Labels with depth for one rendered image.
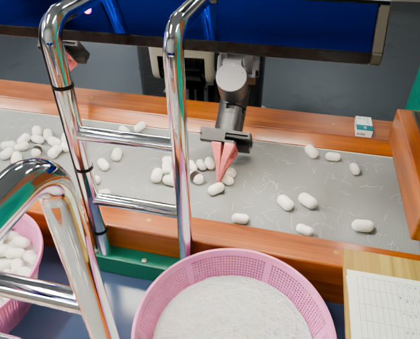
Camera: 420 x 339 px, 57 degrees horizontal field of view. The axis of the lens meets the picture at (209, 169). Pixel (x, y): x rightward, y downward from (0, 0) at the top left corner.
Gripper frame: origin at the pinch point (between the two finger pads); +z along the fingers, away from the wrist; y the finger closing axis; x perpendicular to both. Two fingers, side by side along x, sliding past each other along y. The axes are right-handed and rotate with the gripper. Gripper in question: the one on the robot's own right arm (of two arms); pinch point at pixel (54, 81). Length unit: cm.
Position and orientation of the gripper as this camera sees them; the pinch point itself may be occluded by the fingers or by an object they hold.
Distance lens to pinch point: 99.4
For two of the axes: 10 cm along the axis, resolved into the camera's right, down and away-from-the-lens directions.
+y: 9.7, 1.5, -1.9
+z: -1.9, 9.6, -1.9
